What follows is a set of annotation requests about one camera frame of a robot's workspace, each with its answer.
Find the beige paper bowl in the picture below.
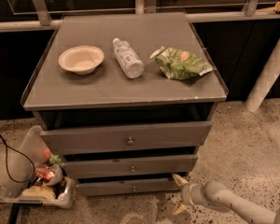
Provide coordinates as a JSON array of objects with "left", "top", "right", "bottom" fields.
[{"left": 58, "top": 46, "right": 105, "bottom": 75}]

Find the grey drawer cabinet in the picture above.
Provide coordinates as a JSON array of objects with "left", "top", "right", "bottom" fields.
[{"left": 21, "top": 13, "right": 227, "bottom": 184}]

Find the grey middle drawer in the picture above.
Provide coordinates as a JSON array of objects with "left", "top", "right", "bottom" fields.
[{"left": 63, "top": 155, "right": 198, "bottom": 179}]

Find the red can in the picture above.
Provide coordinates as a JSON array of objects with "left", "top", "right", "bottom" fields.
[{"left": 35, "top": 167, "right": 54, "bottom": 182}]

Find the grey drawer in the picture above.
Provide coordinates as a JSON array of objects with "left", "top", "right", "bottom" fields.
[
  {"left": 41, "top": 121, "right": 212, "bottom": 155},
  {"left": 63, "top": 155, "right": 198, "bottom": 179},
  {"left": 77, "top": 178, "right": 179, "bottom": 196}
]

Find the green orange toy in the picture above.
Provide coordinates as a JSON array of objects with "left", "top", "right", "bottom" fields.
[{"left": 43, "top": 148, "right": 63, "bottom": 166}]

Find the black cable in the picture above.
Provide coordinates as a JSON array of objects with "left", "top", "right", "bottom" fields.
[{"left": 0, "top": 122, "right": 36, "bottom": 184}]

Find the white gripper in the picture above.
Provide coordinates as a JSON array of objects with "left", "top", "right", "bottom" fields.
[{"left": 172, "top": 174, "right": 207, "bottom": 216}]

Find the grey top drawer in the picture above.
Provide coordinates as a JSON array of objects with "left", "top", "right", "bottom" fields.
[{"left": 41, "top": 121, "right": 212, "bottom": 155}]

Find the white diagonal pole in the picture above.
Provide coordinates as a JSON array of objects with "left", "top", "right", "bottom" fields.
[{"left": 245, "top": 38, "right": 280, "bottom": 113}]

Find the green chip bag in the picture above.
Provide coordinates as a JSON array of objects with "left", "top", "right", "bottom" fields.
[{"left": 150, "top": 47, "right": 213, "bottom": 80}]

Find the grey bottom drawer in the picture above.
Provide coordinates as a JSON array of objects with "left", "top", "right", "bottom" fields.
[{"left": 77, "top": 178, "right": 179, "bottom": 196}]

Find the clear plastic water bottle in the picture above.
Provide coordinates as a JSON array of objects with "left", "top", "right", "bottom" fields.
[{"left": 113, "top": 38, "right": 145, "bottom": 79}]

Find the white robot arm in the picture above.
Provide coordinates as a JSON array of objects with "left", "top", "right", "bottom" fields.
[{"left": 172, "top": 174, "right": 280, "bottom": 224}]

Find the grey metal railing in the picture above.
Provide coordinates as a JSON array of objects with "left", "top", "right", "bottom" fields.
[{"left": 0, "top": 0, "right": 280, "bottom": 32}]

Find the beige bread item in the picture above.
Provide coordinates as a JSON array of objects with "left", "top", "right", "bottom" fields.
[{"left": 21, "top": 186, "right": 56, "bottom": 200}]

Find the clear plastic bin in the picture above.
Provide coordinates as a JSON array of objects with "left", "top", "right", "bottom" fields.
[{"left": 0, "top": 125, "right": 75, "bottom": 208}]

